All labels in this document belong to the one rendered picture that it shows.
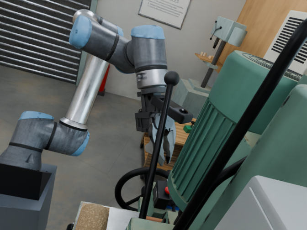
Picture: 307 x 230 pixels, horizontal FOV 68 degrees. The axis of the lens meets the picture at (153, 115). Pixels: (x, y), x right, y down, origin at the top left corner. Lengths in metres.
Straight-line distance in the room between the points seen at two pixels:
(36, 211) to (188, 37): 2.97
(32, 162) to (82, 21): 0.74
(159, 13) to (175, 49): 0.55
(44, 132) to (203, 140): 0.93
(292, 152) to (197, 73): 3.56
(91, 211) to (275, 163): 0.63
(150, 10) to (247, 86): 3.07
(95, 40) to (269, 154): 0.57
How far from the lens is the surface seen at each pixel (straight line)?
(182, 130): 2.22
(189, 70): 3.68
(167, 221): 0.64
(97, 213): 0.76
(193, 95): 2.80
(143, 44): 0.61
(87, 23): 0.69
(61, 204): 1.95
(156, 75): 0.59
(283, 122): 0.22
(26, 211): 1.26
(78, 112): 1.23
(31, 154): 1.21
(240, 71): 0.37
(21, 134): 1.22
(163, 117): 0.47
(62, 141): 1.23
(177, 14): 3.44
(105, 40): 0.69
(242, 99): 0.36
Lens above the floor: 1.54
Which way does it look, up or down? 26 degrees down
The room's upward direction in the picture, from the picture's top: 21 degrees clockwise
